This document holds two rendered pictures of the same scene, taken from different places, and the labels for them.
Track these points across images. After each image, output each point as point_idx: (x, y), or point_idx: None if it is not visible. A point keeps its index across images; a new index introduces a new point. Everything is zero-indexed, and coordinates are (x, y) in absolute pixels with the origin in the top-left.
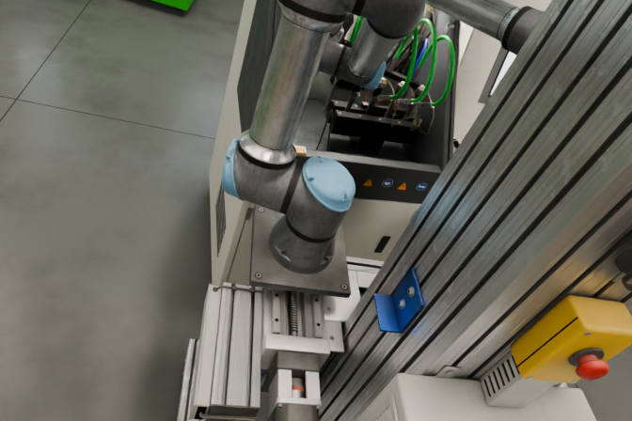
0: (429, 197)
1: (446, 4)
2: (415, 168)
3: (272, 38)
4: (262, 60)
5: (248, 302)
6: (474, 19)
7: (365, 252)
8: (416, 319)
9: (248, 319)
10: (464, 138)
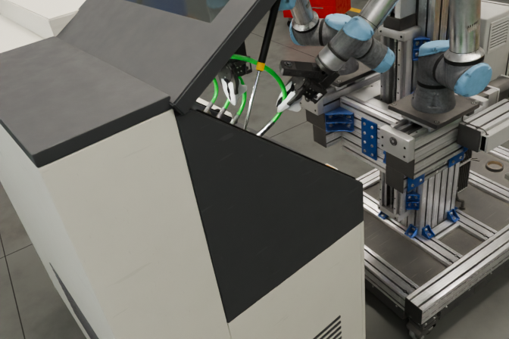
0: None
1: None
2: (254, 130)
3: (295, 152)
4: (307, 171)
5: (474, 121)
6: None
7: None
8: None
9: (481, 117)
10: None
